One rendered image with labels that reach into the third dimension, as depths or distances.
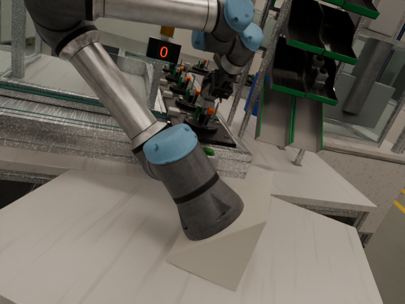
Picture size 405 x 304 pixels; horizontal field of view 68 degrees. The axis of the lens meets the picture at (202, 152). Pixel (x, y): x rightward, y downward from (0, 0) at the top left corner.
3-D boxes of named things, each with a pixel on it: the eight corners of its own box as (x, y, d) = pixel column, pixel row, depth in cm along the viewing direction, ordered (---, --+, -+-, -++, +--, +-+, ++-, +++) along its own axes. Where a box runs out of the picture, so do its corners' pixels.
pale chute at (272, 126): (285, 147, 119) (290, 143, 115) (254, 140, 117) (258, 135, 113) (289, 88, 129) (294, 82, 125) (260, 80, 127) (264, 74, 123)
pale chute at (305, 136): (316, 153, 123) (322, 149, 119) (287, 146, 121) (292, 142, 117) (317, 95, 133) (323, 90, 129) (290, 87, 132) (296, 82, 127)
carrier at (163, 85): (206, 107, 156) (213, 83, 151) (161, 97, 149) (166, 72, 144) (197, 93, 177) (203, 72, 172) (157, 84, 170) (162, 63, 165)
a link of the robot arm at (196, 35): (204, 8, 76) (242, 17, 79) (190, 26, 86) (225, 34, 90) (202, 38, 75) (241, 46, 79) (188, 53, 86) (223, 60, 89)
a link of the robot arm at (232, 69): (225, 44, 93) (248, 50, 95) (219, 53, 96) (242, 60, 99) (225, 63, 90) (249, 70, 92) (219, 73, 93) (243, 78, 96)
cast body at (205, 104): (213, 110, 113) (218, 91, 111) (202, 107, 112) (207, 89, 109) (208, 102, 121) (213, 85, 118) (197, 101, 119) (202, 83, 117)
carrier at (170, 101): (218, 123, 135) (226, 97, 130) (166, 113, 128) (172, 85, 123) (206, 107, 156) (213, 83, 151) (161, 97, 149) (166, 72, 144)
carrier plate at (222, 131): (235, 149, 113) (236, 143, 112) (173, 138, 106) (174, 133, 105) (219, 125, 134) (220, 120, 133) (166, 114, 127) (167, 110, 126)
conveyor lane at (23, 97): (228, 169, 117) (235, 146, 113) (-25, 132, 91) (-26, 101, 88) (211, 139, 141) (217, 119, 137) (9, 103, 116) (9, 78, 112)
